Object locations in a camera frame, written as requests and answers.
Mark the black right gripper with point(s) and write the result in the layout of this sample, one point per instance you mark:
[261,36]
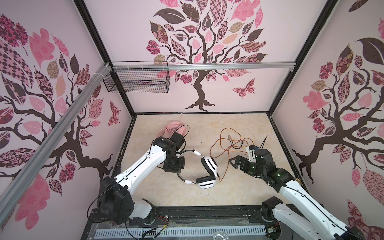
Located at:
[244,161]

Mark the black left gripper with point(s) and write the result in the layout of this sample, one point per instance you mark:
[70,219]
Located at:
[177,169]

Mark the white black headphones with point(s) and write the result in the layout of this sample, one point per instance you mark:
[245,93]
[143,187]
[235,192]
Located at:
[205,169]

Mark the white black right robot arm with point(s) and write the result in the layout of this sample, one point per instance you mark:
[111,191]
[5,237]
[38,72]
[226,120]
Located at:
[313,222]

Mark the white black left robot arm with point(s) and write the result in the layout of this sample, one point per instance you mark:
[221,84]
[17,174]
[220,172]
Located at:
[115,194]

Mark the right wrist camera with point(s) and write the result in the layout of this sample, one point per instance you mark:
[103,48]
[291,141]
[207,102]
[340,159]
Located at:
[251,153]

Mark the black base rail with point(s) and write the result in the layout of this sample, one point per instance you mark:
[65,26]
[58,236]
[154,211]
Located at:
[191,214]

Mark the white perforated cable tray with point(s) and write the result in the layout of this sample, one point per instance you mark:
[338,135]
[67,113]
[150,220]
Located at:
[179,232]

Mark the black wire basket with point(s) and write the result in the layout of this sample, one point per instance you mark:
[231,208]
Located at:
[138,77]

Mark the aluminium frame bar back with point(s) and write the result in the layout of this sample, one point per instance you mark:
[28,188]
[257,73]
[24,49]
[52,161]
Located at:
[221,66]

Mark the aluminium frame bar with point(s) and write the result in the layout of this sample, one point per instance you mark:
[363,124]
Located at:
[23,180]
[221,66]

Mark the aluminium frame bar left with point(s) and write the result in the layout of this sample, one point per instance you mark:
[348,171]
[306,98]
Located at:
[23,180]

